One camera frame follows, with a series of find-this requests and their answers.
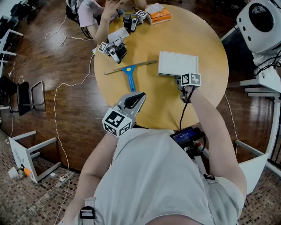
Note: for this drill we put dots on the toppled white side table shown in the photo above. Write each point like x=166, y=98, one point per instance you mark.
x=22, y=153

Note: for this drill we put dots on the person's right forearm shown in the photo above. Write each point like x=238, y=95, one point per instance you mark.
x=215, y=136

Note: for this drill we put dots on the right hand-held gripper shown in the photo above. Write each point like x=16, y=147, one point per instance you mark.
x=190, y=79

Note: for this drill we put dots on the white power strip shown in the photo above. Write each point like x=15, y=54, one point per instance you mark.
x=62, y=178

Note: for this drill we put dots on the blue squeegee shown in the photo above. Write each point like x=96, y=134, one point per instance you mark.
x=131, y=74

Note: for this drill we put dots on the white paper sheet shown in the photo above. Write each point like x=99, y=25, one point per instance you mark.
x=119, y=33

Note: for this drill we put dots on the white rectangular tray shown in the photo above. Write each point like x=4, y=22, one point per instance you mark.
x=175, y=63

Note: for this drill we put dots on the black office chair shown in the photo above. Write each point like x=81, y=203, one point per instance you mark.
x=73, y=13

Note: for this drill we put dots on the white desk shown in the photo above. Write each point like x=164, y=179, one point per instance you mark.
x=265, y=81

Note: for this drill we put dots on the white round machine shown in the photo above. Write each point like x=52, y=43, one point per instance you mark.
x=259, y=24

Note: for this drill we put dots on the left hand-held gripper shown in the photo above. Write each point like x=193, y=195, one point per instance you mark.
x=117, y=123

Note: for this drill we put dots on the person's left forearm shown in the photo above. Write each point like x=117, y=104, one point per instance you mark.
x=92, y=173

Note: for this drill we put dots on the spare hand-held gripper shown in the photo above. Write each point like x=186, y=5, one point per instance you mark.
x=132, y=20
x=115, y=50

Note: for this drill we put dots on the person's white t-shirt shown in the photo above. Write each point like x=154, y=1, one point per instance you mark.
x=149, y=175

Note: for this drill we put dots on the orange packet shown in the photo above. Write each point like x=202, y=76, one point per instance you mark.
x=160, y=16

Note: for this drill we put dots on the black folding chair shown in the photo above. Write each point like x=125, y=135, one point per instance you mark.
x=23, y=99

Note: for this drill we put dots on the black screen device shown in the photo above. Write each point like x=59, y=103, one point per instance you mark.
x=185, y=136

